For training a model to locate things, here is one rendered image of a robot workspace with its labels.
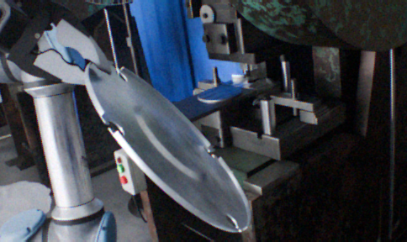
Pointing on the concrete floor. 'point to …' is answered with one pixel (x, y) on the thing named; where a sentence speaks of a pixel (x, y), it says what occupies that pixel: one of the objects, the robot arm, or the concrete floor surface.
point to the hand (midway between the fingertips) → (99, 73)
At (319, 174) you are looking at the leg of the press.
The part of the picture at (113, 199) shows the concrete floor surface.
